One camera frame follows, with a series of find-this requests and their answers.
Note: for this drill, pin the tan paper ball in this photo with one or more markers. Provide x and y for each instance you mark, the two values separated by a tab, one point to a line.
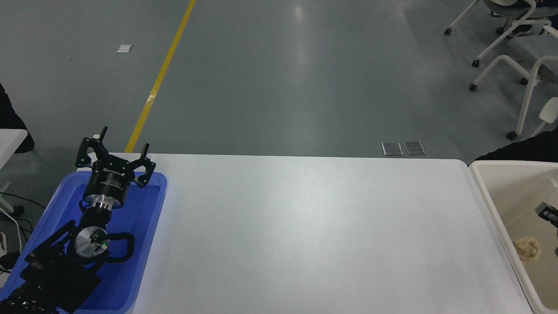
527	249

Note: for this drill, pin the white chair grey square seat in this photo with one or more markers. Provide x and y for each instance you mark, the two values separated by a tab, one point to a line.
532	46

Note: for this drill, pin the person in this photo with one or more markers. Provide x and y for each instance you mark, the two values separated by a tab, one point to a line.
527	150
11	117

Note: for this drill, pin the small white side table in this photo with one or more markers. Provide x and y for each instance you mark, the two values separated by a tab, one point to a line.
8	141

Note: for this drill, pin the white plastic chair part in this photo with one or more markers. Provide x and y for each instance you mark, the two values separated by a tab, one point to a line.
549	109

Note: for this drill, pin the large pale bin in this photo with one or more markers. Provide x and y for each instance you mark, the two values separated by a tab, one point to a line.
505	196

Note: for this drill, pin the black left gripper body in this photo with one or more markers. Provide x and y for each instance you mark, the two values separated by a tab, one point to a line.
108	181

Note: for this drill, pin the blue plastic tray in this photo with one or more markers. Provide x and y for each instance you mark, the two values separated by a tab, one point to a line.
139	226

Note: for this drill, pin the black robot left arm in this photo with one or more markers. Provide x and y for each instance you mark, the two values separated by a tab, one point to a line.
52	279

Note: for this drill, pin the white paper scrap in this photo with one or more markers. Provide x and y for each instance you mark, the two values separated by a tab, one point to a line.
124	48

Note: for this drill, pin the metal floor plate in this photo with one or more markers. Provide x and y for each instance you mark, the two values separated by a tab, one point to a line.
392	148
414	147

